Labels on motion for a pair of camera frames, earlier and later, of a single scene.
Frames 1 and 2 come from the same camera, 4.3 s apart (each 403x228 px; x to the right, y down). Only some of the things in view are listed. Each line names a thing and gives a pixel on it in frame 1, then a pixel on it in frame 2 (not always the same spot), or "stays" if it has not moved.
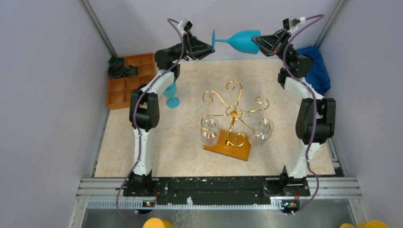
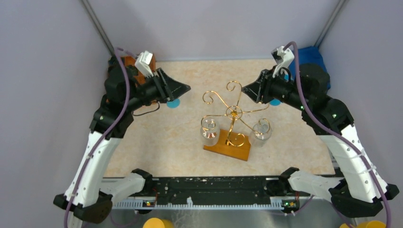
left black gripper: x=189 y=45 -> x=160 y=87
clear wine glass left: x=209 y=131 stays
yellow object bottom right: x=373 y=223 stays
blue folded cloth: x=319 y=75 stays
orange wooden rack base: x=240 y=148 stays
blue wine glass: x=242 y=40 -> x=275 y=102
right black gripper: x=278 y=43 -> x=267 y=87
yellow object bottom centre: x=156 y=223 stays
